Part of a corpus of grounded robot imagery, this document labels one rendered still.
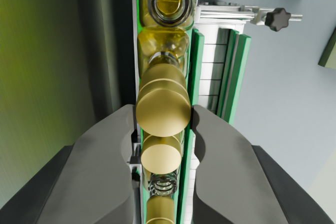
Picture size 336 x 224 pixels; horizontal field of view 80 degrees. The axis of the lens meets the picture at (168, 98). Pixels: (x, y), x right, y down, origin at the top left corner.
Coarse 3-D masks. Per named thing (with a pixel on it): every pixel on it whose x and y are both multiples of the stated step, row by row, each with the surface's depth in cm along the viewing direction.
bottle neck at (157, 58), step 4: (156, 52) 19; (160, 52) 19; (164, 52) 19; (168, 52) 19; (152, 56) 19; (156, 56) 18; (160, 56) 18; (164, 56) 18; (168, 56) 18; (172, 56) 19; (152, 60) 18; (156, 60) 17; (160, 60) 17; (164, 60) 17; (168, 60) 17; (172, 60) 17; (176, 60) 20; (148, 64) 19; (152, 64) 16; (172, 64) 16; (176, 64) 18
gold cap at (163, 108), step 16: (160, 64) 15; (144, 80) 14; (160, 80) 12; (176, 80) 13; (144, 96) 11; (160, 96) 11; (176, 96) 11; (144, 112) 12; (160, 112) 12; (176, 112) 12; (144, 128) 12; (160, 128) 12; (176, 128) 12
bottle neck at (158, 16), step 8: (152, 0) 13; (184, 0) 13; (152, 8) 13; (184, 8) 13; (152, 16) 13; (160, 16) 14; (168, 16) 15; (176, 16) 14; (184, 16) 13; (160, 24) 14; (168, 24) 14; (176, 24) 14
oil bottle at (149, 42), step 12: (144, 36) 20; (156, 36) 20; (168, 36) 20; (180, 36) 20; (144, 48) 20; (156, 48) 20; (168, 48) 20; (180, 48) 20; (144, 60) 20; (180, 60) 20
